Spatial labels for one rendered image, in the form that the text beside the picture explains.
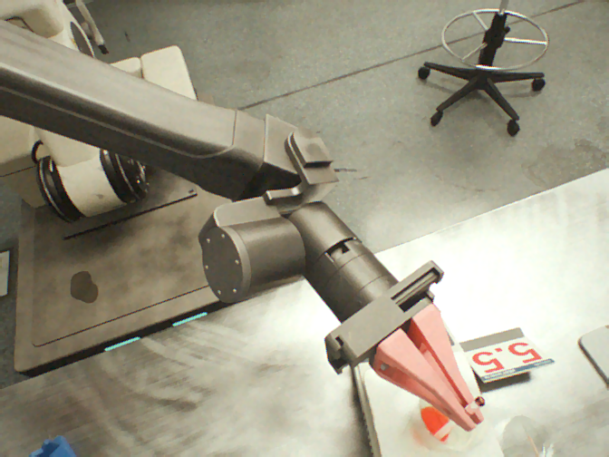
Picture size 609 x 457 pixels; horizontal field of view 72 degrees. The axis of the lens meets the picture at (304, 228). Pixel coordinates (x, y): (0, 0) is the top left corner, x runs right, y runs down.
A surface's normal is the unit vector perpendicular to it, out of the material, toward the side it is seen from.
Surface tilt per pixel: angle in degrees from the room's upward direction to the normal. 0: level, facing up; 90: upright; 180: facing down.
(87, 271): 0
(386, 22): 0
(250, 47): 0
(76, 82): 37
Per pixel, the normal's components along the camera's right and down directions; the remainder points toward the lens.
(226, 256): -0.74, 0.15
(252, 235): 0.42, -0.66
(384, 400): -0.10, -0.54
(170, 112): 0.52, -0.45
